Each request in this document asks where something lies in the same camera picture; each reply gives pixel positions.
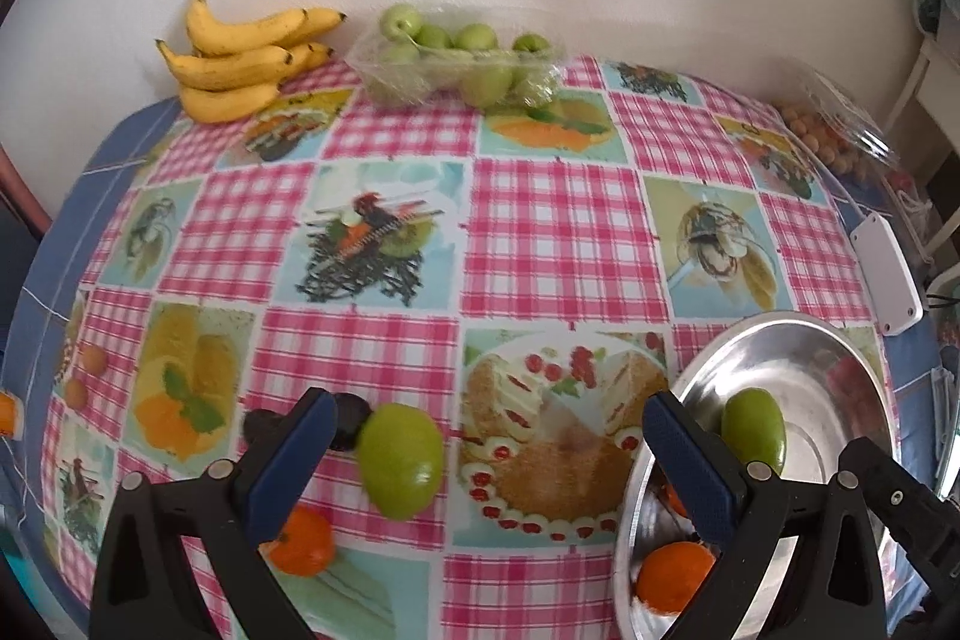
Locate small green mango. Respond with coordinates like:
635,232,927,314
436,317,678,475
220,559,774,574
721,388,788,474

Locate steel bowl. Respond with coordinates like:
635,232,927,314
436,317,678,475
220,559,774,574
612,312,901,638

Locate dark plum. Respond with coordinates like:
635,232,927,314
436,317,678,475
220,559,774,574
331,392,373,453

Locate blue plaid cloth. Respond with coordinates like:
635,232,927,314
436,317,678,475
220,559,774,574
2,99,181,632

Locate orange carton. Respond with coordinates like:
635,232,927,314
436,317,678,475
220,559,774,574
0,390,25,440

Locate clear tray of green fruits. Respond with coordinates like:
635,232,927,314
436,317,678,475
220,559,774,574
347,2,568,110

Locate white plastic box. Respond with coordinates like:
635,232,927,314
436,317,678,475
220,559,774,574
850,211,924,336

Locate white chair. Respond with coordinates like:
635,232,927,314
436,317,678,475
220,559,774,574
884,0,958,255

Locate brown longan fruit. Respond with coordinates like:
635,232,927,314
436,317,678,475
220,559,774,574
62,378,89,411
80,344,109,377

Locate orange tangerine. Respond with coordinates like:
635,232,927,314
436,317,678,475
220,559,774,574
659,477,688,518
635,541,716,614
259,503,335,578

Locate pink checkered fruit tablecloth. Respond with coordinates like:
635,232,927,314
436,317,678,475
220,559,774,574
41,58,878,638

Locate clear box of longans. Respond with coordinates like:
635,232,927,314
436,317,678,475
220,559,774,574
775,58,900,182

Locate banana bunch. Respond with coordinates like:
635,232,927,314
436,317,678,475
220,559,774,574
155,0,347,125

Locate large green mango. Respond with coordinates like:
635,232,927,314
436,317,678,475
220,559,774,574
355,403,444,520

